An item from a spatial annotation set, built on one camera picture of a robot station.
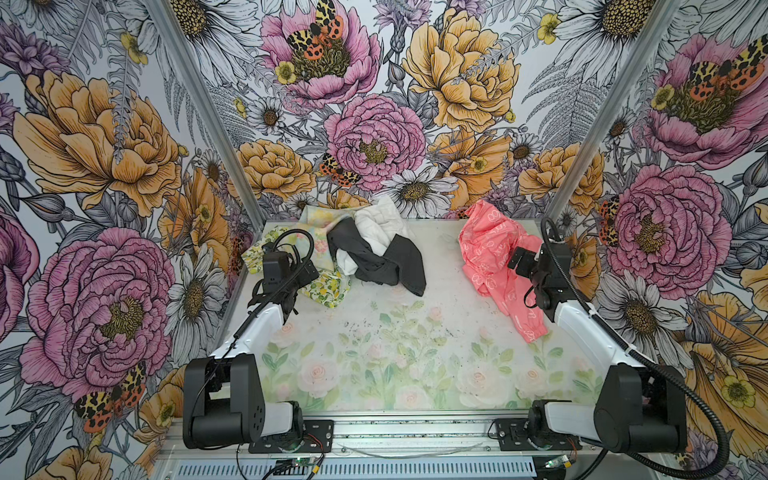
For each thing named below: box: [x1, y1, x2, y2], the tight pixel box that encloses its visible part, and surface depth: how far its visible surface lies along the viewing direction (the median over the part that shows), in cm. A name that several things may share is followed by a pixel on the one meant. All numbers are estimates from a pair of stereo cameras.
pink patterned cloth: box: [458, 199, 548, 344], surface depth 101 cm
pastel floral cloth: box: [297, 205, 355, 271], surface depth 99 cm
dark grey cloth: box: [326, 217, 427, 297], surface depth 99 cm
